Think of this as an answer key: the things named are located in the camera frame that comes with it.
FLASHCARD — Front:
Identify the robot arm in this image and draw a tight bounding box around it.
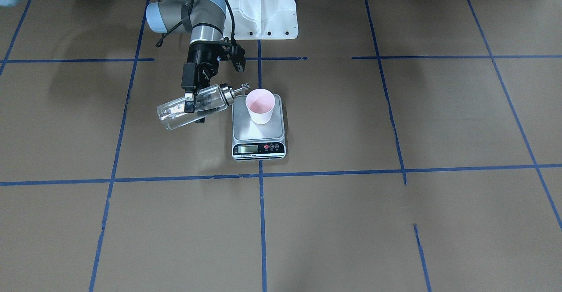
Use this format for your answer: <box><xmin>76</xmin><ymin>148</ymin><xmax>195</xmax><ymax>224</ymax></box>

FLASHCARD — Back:
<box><xmin>145</xmin><ymin>0</ymin><xmax>244</xmax><ymax>130</ymax></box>

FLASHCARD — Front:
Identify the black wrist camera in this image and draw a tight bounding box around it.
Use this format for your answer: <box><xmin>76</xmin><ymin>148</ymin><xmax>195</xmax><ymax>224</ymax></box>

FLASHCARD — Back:
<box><xmin>219</xmin><ymin>36</ymin><xmax>246</xmax><ymax>72</ymax></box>

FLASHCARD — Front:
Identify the clear glass sauce bottle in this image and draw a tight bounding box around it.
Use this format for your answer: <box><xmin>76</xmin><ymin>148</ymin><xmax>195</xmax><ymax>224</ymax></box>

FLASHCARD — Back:
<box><xmin>156</xmin><ymin>83</ymin><xmax>251</xmax><ymax>130</ymax></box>

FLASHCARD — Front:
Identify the pink paper cup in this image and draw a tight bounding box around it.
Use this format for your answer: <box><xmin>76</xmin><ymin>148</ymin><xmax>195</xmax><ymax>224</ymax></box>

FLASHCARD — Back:
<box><xmin>245</xmin><ymin>89</ymin><xmax>276</xmax><ymax>125</ymax></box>

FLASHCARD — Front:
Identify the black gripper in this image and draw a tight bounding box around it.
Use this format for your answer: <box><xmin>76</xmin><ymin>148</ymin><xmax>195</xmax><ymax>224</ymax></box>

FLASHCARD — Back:
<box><xmin>182</xmin><ymin>41</ymin><xmax>222</xmax><ymax>124</ymax></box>

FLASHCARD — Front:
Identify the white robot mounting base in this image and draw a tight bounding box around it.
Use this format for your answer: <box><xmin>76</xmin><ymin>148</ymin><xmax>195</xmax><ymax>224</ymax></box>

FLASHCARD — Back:
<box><xmin>223</xmin><ymin>0</ymin><xmax>299</xmax><ymax>40</ymax></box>

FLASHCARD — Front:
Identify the silver digital kitchen scale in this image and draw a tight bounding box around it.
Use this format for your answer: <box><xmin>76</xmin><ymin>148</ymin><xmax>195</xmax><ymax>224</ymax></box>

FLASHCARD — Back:
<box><xmin>231</xmin><ymin>94</ymin><xmax>287</xmax><ymax>161</ymax></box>

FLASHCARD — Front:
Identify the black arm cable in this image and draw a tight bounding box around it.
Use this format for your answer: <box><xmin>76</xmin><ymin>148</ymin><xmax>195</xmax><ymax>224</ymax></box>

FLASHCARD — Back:
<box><xmin>155</xmin><ymin>0</ymin><xmax>238</xmax><ymax>49</ymax></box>

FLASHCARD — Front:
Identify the brown paper table cover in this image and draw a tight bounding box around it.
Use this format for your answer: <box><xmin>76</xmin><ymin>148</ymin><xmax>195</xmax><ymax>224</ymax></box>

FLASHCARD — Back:
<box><xmin>1</xmin><ymin>0</ymin><xmax>561</xmax><ymax>292</ymax></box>

